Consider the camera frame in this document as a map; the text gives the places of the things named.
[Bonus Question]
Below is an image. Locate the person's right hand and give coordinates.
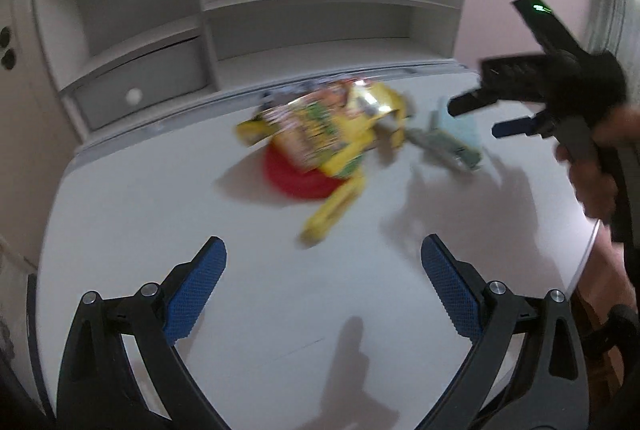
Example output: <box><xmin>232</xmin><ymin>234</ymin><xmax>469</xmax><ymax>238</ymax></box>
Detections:
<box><xmin>555</xmin><ymin>104</ymin><xmax>640</xmax><ymax>225</ymax></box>

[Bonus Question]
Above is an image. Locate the grey drawer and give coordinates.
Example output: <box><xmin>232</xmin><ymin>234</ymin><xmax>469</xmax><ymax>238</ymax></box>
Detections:
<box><xmin>72</xmin><ymin>40</ymin><xmax>210</xmax><ymax>131</ymax></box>

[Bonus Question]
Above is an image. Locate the beige door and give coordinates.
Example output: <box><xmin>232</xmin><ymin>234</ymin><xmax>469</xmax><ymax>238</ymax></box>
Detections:
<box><xmin>0</xmin><ymin>0</ymin><xmax>83</xmax><ymax>151</ymax></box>

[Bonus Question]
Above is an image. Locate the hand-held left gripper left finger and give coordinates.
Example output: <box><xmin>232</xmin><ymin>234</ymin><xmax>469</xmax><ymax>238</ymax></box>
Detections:
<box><xmin>56</xmin><ymin>236</ymin><xmax>236</xmax><ymax>430</ymax></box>

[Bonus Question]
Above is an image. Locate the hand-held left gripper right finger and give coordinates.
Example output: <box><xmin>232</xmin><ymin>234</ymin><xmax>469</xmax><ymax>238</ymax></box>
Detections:
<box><xmin>420</xmin><ymin>234</ymin><xmax>588</xmax><ymax>430</ymax></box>

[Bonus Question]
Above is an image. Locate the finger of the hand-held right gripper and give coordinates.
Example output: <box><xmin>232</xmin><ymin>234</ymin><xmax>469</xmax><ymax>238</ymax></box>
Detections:
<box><xmin>447</xmin><ymin>87</ymin><xmax>502</xmax><ymax>117</ymax></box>
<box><xmin>491</xmin><ymin>112</ymin><xmax>557</xmax><ymax>141</ymax></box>

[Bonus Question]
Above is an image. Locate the yellow snack bag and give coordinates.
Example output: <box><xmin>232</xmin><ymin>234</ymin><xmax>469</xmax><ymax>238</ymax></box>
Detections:
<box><xmin>236</xmin><ymin>80</ymin><xmax>416</xmax><ymax>247</ymax></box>

